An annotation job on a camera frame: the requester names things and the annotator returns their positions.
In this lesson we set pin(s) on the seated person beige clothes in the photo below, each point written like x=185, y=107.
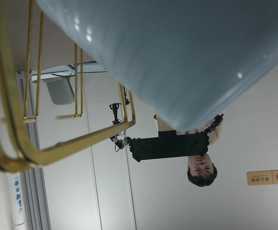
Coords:
x=193, y=144

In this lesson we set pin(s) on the wooden wall sign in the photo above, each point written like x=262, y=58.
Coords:
x=262, y=177

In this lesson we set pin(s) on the grey office chair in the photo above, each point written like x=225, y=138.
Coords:
x=60, y=90

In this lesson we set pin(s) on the light blue cup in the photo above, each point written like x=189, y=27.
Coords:
x=186, y=59

